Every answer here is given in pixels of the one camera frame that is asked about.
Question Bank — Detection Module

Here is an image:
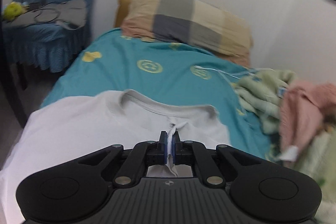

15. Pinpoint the green fleece blanket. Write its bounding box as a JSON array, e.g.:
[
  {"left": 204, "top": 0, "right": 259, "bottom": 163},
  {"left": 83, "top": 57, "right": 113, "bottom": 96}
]
[{"left": 233, "top": 69, "right": 335, "bottom": 223}]

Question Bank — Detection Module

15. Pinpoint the checkered beige grey pillow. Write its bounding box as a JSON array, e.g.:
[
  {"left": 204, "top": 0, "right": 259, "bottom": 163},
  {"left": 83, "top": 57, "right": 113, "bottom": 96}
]
[{"left": 114, "top": 0, "right": 253, "bottom": 64}]

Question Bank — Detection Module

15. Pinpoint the white t-shirt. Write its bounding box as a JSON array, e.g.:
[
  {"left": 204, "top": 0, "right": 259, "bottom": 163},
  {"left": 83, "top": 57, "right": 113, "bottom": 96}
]
[{"left": 1, "top": 90, "right": 230, "bottom": 223}]

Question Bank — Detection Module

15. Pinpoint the teal patterned bed sheet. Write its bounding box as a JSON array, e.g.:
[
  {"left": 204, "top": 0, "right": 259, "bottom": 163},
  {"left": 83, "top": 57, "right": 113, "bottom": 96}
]
[{"left": 43, "top": 28, "right": 278, "bottom": 160}]

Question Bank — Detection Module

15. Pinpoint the blue covered chair front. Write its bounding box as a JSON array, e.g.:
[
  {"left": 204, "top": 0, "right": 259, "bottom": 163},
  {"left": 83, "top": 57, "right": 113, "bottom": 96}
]
[{"left": 3, "top": 0, "right": 91, "bottom": 73}]

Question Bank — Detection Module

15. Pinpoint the black cable on chair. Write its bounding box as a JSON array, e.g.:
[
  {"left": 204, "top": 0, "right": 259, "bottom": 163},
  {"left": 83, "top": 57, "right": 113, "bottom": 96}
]
[{"left": 20, "top": 0, "right": 79, "bottom": 30}]

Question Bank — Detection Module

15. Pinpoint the white charging cable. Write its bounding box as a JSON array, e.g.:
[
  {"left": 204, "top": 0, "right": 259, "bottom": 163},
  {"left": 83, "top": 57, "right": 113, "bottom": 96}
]
[{"left": 194, "top": 65, "right": 289, "bottom": 93}]

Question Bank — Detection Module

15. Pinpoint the pink fuzzy blanket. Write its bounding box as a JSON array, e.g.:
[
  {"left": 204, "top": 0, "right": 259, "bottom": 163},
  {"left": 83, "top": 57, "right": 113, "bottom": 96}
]
[{"left": 279, "top": 80, "right": 335, "bottom": 153}]

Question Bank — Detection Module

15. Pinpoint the grey cloth on chair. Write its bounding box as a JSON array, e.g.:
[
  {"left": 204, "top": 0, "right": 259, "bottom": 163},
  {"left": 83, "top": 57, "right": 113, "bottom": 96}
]
[{"left": 33, "top": 0, "right": 87, "bottom": 30}]

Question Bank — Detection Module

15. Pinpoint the yellow green plush toy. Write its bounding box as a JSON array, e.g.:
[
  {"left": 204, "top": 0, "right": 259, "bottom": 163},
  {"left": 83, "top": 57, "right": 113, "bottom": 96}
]
[{"left": 2, "top": 2, "right": 27, "bottom": 21}]

